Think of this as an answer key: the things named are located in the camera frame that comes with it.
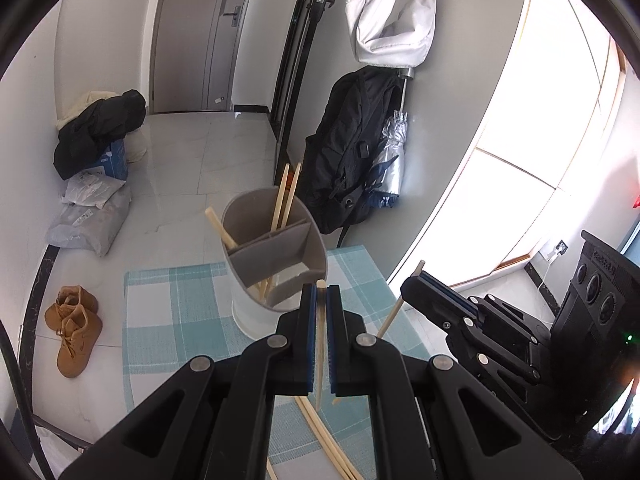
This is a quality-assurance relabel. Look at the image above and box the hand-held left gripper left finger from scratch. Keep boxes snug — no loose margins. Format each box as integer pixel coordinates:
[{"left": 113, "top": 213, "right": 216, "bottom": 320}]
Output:
[{"left": 59, "top": 284, "right": 317, "bottom": 480}]

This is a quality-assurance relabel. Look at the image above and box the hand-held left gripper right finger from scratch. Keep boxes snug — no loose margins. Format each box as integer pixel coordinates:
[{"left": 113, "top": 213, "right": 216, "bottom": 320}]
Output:
[{"left": 325, "top": 284, "right": 583, "bottom": 480}]

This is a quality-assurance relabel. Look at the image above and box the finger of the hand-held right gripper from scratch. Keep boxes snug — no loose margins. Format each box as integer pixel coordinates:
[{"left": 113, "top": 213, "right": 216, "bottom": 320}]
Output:
[
  {"left": 421, "top": 270, "right": 552, "bottom": 357},
  {"left": 401, "top": 276, "right": 541, "bottom": 386}
]

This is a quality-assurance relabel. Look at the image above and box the white grey utensil holder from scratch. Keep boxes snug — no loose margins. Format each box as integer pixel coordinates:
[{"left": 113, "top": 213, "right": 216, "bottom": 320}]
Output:
[{"left": 220, "top": 187, "right": 329, "bottom": 338}]

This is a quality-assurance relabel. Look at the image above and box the white shoulder bag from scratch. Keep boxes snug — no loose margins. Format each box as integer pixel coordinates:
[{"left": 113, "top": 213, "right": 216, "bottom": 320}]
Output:
[{"left": 345, "top": 0, "right": 437, "bottom": 68}]

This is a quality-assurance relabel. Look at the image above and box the silver folding umbrella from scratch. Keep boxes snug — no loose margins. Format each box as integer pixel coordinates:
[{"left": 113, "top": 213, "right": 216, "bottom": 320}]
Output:
[{"left": 370, "top": 67, "right": 416, "bottom": 208}]

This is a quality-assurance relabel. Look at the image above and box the teal checked tablecloth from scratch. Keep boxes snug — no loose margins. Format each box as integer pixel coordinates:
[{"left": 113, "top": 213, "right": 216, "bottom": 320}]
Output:
[{"left": 122, "top": 245, "right": 436, "bottom": 480}]

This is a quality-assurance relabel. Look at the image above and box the large bright window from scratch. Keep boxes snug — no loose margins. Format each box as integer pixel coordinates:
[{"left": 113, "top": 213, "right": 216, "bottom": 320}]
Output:
[{"left": 390, "top": 0, "right": 640, "bottom": 286}]

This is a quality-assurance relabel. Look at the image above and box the black backpack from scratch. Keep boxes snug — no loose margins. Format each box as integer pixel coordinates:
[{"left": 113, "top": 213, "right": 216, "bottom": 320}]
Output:
[{"left": 302, "top": 66, "right": 408, "bottom": 248}]

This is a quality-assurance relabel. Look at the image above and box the grey plastic parcel bag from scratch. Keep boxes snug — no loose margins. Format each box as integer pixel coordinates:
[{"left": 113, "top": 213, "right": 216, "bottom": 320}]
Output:
[{"left": 46, "top": 185, "right": 133, "bottom": 257}]

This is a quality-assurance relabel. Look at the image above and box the cream cloth bag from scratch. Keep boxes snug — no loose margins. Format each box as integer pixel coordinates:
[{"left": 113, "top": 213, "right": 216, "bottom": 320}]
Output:
[{"left": 125, "top": 127, "right": 148, "bottom": 163}]

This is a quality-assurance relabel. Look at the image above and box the black framed glass door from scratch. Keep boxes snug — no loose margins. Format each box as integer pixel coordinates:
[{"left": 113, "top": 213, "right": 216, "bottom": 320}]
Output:
[{"left": 270, "top": 0, "right": 336, "bottom": 181}]

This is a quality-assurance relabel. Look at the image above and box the white plastic parcel bag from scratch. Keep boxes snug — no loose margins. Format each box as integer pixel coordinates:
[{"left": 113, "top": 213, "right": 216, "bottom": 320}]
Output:
[{"left": 61, "top": 170, "right": 126, "bottom": 208}]

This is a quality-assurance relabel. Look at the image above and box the blue cardboard box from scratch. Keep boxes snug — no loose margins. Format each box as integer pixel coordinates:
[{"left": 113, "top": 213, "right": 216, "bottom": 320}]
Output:
[{"left": 80, "top": 140, "right": 130, "bottom": 181}]

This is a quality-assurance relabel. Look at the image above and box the black jacket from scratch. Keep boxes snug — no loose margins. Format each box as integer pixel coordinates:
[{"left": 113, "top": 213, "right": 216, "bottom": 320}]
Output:
[{"left": 52, "top": 89, "right": 147, "bottom": 181}]

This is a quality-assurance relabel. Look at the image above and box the cream coat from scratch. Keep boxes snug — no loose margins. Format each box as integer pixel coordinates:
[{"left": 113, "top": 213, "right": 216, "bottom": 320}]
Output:
[{"left": 56, "top": 90, "right": 126, "bottom": 131}]

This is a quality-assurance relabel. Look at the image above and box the grey door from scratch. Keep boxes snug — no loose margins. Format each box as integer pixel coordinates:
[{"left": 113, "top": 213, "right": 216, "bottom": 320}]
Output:
[{"left": 150, "top": 0, "right": 261, "bottom": 113}]

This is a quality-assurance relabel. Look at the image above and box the black cable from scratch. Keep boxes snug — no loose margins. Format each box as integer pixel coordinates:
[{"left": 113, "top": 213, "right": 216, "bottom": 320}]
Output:
[{"left": 0, "top": 317, "right": 56, "bottom": 480}]

